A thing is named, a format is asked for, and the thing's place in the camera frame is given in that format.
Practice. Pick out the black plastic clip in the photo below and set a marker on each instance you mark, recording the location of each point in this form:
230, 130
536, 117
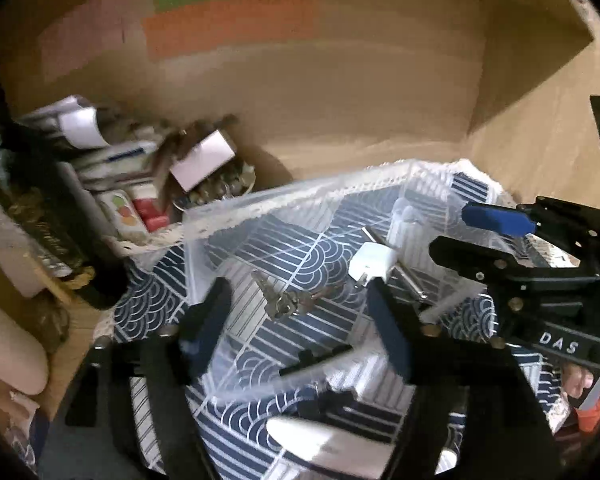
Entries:
314, 358

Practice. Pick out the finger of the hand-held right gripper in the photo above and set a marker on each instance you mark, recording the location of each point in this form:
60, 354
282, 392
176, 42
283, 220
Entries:
472, 256
495, 220

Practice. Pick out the black plastic piece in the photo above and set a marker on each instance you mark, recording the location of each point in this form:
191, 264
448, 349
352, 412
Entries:
330, 406

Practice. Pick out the clear plastic storage box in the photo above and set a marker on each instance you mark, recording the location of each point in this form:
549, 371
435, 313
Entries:
280, 209

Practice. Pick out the dark book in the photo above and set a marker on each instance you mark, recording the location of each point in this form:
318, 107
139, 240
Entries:
47, 220

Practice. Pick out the bowl of coins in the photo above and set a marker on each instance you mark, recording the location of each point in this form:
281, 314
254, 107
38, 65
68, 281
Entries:
226, 186

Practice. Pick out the small red box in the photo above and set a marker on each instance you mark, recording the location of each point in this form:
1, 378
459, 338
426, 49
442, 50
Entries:
149, 213

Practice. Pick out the shiny white oblong object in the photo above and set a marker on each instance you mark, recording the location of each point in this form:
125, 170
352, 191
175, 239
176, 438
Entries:
325, 443

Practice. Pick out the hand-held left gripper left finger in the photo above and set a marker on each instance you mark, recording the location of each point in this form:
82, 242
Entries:
206, 321

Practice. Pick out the white cushion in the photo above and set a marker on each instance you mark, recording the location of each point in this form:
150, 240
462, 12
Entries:
7, 352

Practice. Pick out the person's right hand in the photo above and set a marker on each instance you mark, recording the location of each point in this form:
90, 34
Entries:
578, 383

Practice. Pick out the large cardboard box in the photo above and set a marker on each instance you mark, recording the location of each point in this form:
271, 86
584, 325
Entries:
360, 75

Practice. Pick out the blue white patterned cloth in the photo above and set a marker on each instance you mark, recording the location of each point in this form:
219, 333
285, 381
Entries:
145, 301

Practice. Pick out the white charger plug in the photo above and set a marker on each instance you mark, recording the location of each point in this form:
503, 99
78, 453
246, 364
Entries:
373, 262

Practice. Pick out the bunch of metal keys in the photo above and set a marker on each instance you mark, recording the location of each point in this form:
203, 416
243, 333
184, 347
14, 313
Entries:
283, 303

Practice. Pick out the white card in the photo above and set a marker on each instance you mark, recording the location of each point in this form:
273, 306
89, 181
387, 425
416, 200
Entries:
201, 158

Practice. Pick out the tin with coloured dots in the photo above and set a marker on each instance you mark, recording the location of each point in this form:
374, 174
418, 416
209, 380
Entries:
121, 213

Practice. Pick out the stack of papers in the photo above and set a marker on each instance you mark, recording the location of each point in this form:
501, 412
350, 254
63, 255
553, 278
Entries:
105, 152

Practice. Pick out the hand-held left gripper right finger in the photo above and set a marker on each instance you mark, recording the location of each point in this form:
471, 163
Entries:
393, 331

